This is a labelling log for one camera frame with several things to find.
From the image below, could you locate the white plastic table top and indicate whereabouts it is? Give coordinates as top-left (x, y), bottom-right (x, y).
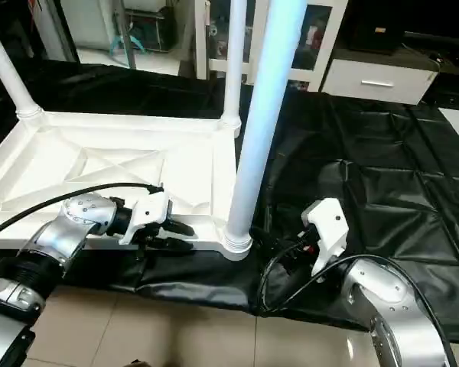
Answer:
top-left (0, 111), bottom-right (253, 262)

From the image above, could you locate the black work mat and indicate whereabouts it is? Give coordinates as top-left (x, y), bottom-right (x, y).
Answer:
top-left (0, 60), bottom-right (459, 333)

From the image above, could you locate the white drawer unit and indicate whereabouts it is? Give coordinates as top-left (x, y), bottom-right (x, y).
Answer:
top-left (321, 57), bottom-right (439, 106)

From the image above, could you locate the storage rack with items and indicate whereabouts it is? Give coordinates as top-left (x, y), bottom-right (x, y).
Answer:
top-left (109, 0), bottom-right (178, 54)

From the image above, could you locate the white glass door cabinet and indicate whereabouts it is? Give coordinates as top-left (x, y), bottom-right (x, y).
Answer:
top-left (194, 0), bottom-right (350, 93)

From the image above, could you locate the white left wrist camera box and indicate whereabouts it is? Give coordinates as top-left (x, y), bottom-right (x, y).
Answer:
top-left (119, 191), bottom-right (174, 246)

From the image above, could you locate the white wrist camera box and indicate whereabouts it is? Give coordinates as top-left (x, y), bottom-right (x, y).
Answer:
top-left (300, 197), bottom-right (350, 278)
top-left (119, 191), bottom-right (174, 246)

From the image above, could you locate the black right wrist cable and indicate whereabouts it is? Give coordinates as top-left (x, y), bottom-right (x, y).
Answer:
top-left (257, 237), bottom-right (448, 367)

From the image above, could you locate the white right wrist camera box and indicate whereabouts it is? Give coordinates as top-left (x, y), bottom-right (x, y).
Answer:
top-left (300, 197), bottom-right (350, 278)

